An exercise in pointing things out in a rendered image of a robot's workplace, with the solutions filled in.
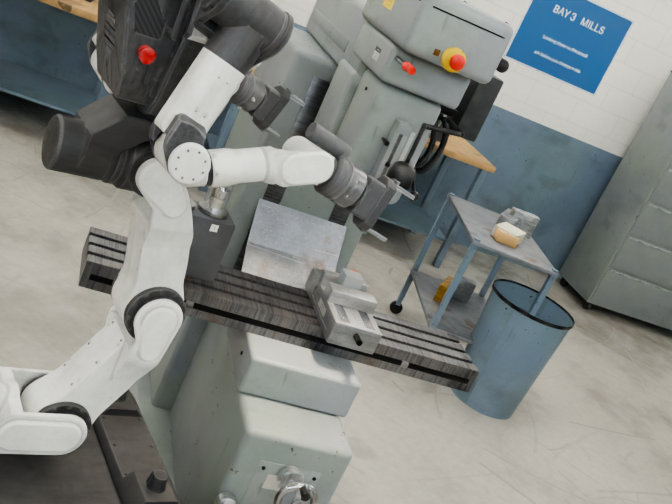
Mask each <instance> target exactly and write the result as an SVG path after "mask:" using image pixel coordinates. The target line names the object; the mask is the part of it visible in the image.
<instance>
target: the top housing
mask: <svg viewBox="0 0 672 504"><path fill-rule="evenodd" d="M362 15H363V17H364V19H365V20H367V21H368V22H369V23H370V24H372V25H373V26H374V27H375V28H377V29H378V30H379V31H380V32H382V33H383V34H384V35H385V36H387V37H388V38H389V39H390V40H392V41H393V42H394V43H395V44H397V45H398V46H399V47H400V48H402V49H403V50H404V51H406V52H407V53H410V54H412V55H414V56H417V57H419V58H421V59H424V60H426V61H429V62H431V63H433V64H436V65H438V66H441V67H443V66H442V64H441V57H442V54H443V53H444V51H445V50H447V49H448V48H451V47H457V48H459V49H461V50H462V51H463V52H464V53H465V55H466V63H465V66H464V67H463V68H462V69H461V70H460V71H458V72H455V73H457V74H460V75H462V76H464V77H467V78H469V79H472V80H474V81H476V82H479V83H482V84H486V83H488V82H490V80H491V79H492V77H493V75H494V73H495V71H496V69H497V67H498V65H499V63H500V61H501V59H502V57H503V55H504V53H505V51H506V49H507V47H508V44H509V42H510V40H511V38H512V36H513V32H514V31H513V28H512V27H511V26H510V25H509V23H508V22H503V21H501V20H499V19H497V18H495V17H493V16H491V15H490V14H488V13H486V12H484V11H482V10H480V9H478V8H476V7H474V6H472V5H470V4H468V3H467V2H466V1H462V0H367V1H366V3H365V6H364V8H363V11H362ZM435 48H436V49H438V50H441V52H440V54H439V56H435V55H433V53H434V50H435Z"/></svg>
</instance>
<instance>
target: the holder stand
mask: <svg viewBox="0 0 672 504"><path fill-rule="evenodd" d="M189 199H190V204H191V210H192V220H193V239H192V243H191V246H190V249H189V257H188V263H187V269H186V273H185V276H187V277H191V278H196V279H200V280H204V281H209V282H213V281H214V278H215V276H216V274H217V271H218V269H219V266H220V264H221V262H222V259H223V257H224V254H225V252H226V249H227V247H228V245H229V242H230V240H231V237H232V235H233V233H234V230H235V228H236V226H235V224H234V222H233V220H232V218H231V216H230V214H229V212H228V211H227V209H225V208H224V207H223V210H222V212H215V211H213V210H211V209H209V208H208V207H207V206H206V204H207V202H208V201H200V202H199V201H195V200H192V199H191V198H189Z"/></svg>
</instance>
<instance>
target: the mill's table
mask: <svg viewBox="0 0 672 504"><path fill-rule="evenodd" d="M127 241H128V237H125V236H122V235H118V234H115V233H112V232H108V231H105V230H102V229H98V228H95V227H92V226H91V227H90V230H89V233H88V235H87V238H86V241H85V244H84V247H83V250H82V258H81V266H80V275H79V283H78V286H80V287H84V288H88V289H91V290H95V291H99V292H102V293H106V294H110V295H111V286H112V283H113V281H114V279H115V278H116V276H117V275H118V273H119V272H120V271H121V269H122V267H123V264H124V260H125V255H126V248H127ZM183 291H184V302H185V304H186V310H187V311H186V316H190V317H194V318H197V319H201V320H205V321H208V322H212V323H216V324H219V325H223V326H227V327H230V328H234V329H238V330H241V331H245V332H249V333H252V334H256V335H260V336H263V337H267V338H271V339H274V340H278V341H282V342H285V343H289V344H293V345H296V346H300V347H303V348H307V349H311V350H314V351H318V352H322V353H325V354H329V355H333V356H336V357H340V358H344V359H347V360H351V361H355V362H358V363H362V364H366V365H369V366H373V367H377V368H380V369H384V370H388V371H391V372H395V373H399V374H402V375H406V376H410V377H413V378H417V379H421V380H424V381H428V382H432V383H435V384H439V385H442V386H446V387H450V388H453V389H457V390H461V391H464V392H469V390H470V388H471V387H472V385H473V383H474V381H475V379H476V378H477V376H478V374H479V371H478V369H477V367H476V366H475V365H474V364H472V363H473V361H472V360H471V358H470V357H469V355H468V354H465V353H466V350H465V349H464V347H463V346H462V344H459V343H460V341H459V340H458V338H457V336H456V335H454V334H450V333H447V332H444V331H440V330H437V329H433V328H430V327H427V326H423V325H420V324H417V323H413V322H410V321H407V320H403V319H400V318H397V317H393V316H390V315H387V314H383V313H380V312H376V311H374V312H373V314H372V316H373V318H374V320H375V322H376V324H377V326H378V328H379V330H380V332H381V334H382V337H381V339H380V341H379V343H378V345H377V347H376V349H375V351H374V353H373V354H368V353H364V352H361V351H357V350H353V349H350V348H346V347H343V346H339V345H335V344H332V343H328V342H327V341H326V339H325V336H324V334H323V331H322V329H321V326H320V324H319V321H318V319H317V316H316V314H315V311H314V309H313V306H312V304H311V301H310V299H309V296H308V294H307V291H306V290H303V289H299V288H296V287H293V286H289V285H286V284H283V283H279V282H276V281H273V280H269V279H266V278H262V277H259V276H256V275H252V274H249V273H246V272H242V271H239V270H236V269H232V268H229V267H226V266H222V265H220V266H219V269H218V271H217V274H216V276H215V278H214V281H213V282H209V281H204V280H200V279H196V278H191V277H187V276H185V278H184V283H183Z"/></svg>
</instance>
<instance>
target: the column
mask: <svg viewBox="0 0 672 504"><path fill-rule="evenodd" d="M337 67H338V65H337V64H336V62H335V61H334V60H333V59H332V58H331V57H330V56H329V55H328V53H327V52H326V51H325V50H324V49H323V48H322V47H321V46H320V44H319V43H318V42H317V41H316V40H315V39H314V38H313V37H312V35H311V34H310V33H307V32H305V31H302V30H300V29H297V28H295V27H294V29H293V32H292V35H291V37H290V39H289V40H288V42H287V43H286V45H285V46H284V47H283V48H282V50H281V51H280V52H279V53H277V54H276V55H275V56H273V57H272V58H270V59H268V60H266V61H264V62H262V63H261V65H259V66H258V67H256V69H255V72H254V74H253V75H255V76H256V77H258V78H259V79H261V80H262V81H264V82H266V83H267V84H269V85H270V86H272V87H273V88H274V87H276V86H279V85H282V86H283V87H285V88H289V89H291V90H292V91H293V92H294V93H293V94H294V95H295V96H297V97H298V98H300V99H301V100H302V101H303V102H304V103H305V105H304V106H302V105H300V104H298V103H297V102H295V101H294V100H292V99H291V98H290V101H289V102H288V103H287V104H286V106H285V107H284V108H283V110H282V111H281V112H280V113H279V115H278V116H277V117H276V118H275V120H274V121H273V122H272V123H271V125H270V126H269V127H270V128H272V129H273V130H275V131H276V132H278V134H279V135H280V137H279V138H277V137H275V136H273V135H271V134H270V133H268V132H266V131H263V132H262V131H261V130H259V128H258V127H257V126H256V125H255V124H254V123H253V122H252V120H253V117H252V116H251V115H250V114H249V113H248V112H247V111H244V110H242V109H239V112H238V114H237V117H236V119H235V122H234V125H233V127H232V130H231V132H230V135H229V137H228V140H227V142H226V145H225V147H224V148H228V149H244V148H257V147H268V146H271V147H272V148H275V149H282V147H283V145H284V144H285V142H286V141H287V140H288V139H290V138H291V137H294V136H302V137H304V138H306V139H307V140H309V141H310V142H312V143H313V144H315V145H316V146H317V144H316V143H314V142H313V141H311V140H310V139H308V138H307V137H306V136H305V132H306V130H307V128H308V126H309V125H310V124H311V123H313V122H314V121H315V118H316V116H317V114H318V111H319V109H320V107H321V104H322V102H323V100H324V97H325V95H326V93H327V90H328V88H329V86H330V83H331V81H332V79H333V76H334V74H335V72H336V69H337ZM228 188H229V189H230V192H229V195H228V197H227V200H226V202H225V205H224V208H225V209H227V211H228V212H229V214H230V216H231V218H232V220H233V222H234V224H235V226H236V228H235V230H234V233H233V235H232V237H231V240H230V242H229V245H228V247H227V249H226V252H225V254H224V257H223V259H222V262H221V264H220V265H222V266H226V267H229V268H232V269H236V270H239V271H242V266H243V260H244V255H245V250H246V245H247V240H248V237H249V233H250V230H251V226H252V223H253V219H254V216H255V212H256V209H257V205H258V202H259V198H261V199H264V200H267V201H270V202H273V203H276V204H279V205H282V206H285V207H288V208H291V209H294V210H297V211H300V212H303V213H306V214H309V215H312V216H315V217H318V218H321V219H324V220H327V221H330V222H333V223H336V224H339V225H342V226H345V227H347V228H346V232H345V236H344V239H343V243H342V247H341V250H340V254H339V258H338V261H337V265H336V269H335V272H336V273H341V271H342V269H343V268H345V269H346V267H347V265H348V263H349V261H350V259H351V257H352V255H353V252H354V250H355V248H356V246H357V244H358V242H359V240H360V237H361V235H362V233H363V232H361V231H360V230H359V228H357V227H356V225H355V224H354V223H352V219H353V214H352V213H350V212H349V211H348V210H346V209H345V208H344V207H340V206H339V205H337V204H336V203H334V202H332V201H331V200H329V199H328V198H326V197H324V196H323V195H321V194H320V193H318V192H317V191H315V189H314V184H309V185H300V186H288V187H282V186H279V185H277V184H268V183H265V182H263V181H258V182H248V183H239V184H235V185H231V186H229V187H228ZM207 323H208V321H205V320H201V319H197V318H194V317H190V316H186V318H185V320H184V322H183V324H182V326H181V327H180V329H179V330H178V332H177V333H176V335H175V337H174V338H173V340H172V342H171V343H170V345H169V347H168V348H167V350H166V352H165V353H164V355H163V357H162V358H161V360H160V362H159V363H158V365H157V366H156V367H154V368H153V369H152V370H151V371H150V380H151V403H152V405H153V406H155V407H158V408H162V409H167V410H171V409H172V406H173V404H174V402H175V399H176V397H177V395H178V392H179V390H180V387H181V385H182V383H183V380H184V378H185V375H186V373H187V371H188V368H189V366H190V364H191V361H192V359H193V356H194V354H195V352H196V349H197V347H198V345H199V342H200V340H201V337H202V335H203V333H204V330H205V328H206V325H207Z"/></svg>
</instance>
